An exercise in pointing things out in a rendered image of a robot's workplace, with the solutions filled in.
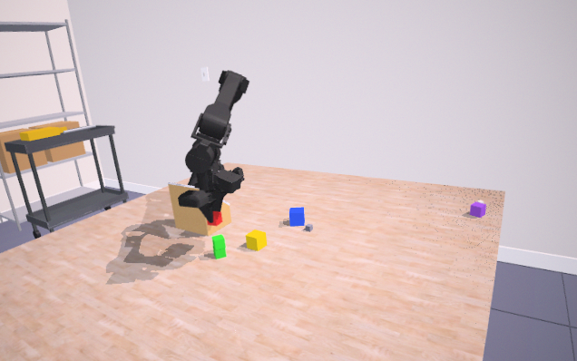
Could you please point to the purple cube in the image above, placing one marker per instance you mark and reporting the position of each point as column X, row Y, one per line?
column 477, row 209

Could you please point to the blue block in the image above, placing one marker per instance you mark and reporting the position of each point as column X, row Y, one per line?
column 296, row 217

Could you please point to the red block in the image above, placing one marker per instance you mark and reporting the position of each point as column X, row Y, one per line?
column 216, row 219

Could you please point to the green block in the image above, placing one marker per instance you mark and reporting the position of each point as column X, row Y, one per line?
column 218, row 242
column 219, row 253

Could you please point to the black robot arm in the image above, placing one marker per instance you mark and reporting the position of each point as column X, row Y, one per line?
column 214, row 124

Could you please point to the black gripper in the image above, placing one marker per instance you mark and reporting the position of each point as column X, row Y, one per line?
column 206, row 199

